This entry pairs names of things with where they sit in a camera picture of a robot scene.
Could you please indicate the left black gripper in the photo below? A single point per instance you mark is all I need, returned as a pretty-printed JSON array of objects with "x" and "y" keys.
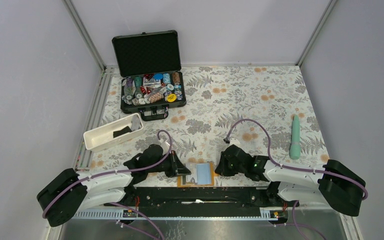
[{"x": 177, "y": 168}]

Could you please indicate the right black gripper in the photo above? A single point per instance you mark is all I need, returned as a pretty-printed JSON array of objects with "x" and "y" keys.
[{"x": 222, "y": 168}]

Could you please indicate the light blue card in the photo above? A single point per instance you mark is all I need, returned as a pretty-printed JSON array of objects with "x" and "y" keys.
[{"x": 203, "y": 173}]

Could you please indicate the orange leather card holder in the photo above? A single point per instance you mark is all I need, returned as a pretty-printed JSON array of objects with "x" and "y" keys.
[{"x": 192, "y": 167}]

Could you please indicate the white rectangular plastic tray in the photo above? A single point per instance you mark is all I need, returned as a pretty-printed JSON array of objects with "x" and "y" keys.
[{"x": 101, "y": 138}]

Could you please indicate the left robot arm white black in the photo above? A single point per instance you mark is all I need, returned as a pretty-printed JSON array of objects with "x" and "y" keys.
[{"x": 71, "y": 192}]

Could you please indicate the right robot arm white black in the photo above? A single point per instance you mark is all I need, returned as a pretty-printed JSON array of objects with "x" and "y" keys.
[{"x": 332, "y": 183}]

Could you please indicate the floral patterned table mat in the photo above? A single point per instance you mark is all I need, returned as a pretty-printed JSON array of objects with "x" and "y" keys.
[{"x": 255, "y": 105}]

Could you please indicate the small black item in tray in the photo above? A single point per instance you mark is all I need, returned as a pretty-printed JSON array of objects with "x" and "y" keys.
[{"x": 123, "y": 131}]

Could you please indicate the mint green wand massager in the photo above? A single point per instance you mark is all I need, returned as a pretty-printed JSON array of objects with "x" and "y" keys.
[{"x": 295, "y": 145}]

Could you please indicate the yellow round chip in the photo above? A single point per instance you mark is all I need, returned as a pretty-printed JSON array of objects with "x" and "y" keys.
[{"x": 171, "y": 98}]

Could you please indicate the black poker chip case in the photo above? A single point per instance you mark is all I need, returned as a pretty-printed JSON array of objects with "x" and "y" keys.
[{"x": 139, "y": 58}]

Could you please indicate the blue round chip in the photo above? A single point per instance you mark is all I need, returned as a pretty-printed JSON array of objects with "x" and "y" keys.
[{"x": 158, "y": 76}]

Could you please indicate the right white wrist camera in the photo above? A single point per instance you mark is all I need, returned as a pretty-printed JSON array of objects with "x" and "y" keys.
[{"x": 232, "y": 141}]

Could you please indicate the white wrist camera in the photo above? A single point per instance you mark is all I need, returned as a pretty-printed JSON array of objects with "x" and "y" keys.
[
  {"x": 165, "y": 145},
  {"x": 232, "y": 141}
]

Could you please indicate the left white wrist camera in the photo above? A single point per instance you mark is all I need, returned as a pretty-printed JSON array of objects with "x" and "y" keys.
[{"x": 165, "y": 145}]

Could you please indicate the grey slotted cable duct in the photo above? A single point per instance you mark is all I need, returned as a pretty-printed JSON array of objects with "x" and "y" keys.
[{"x": 241, "y": 214}]

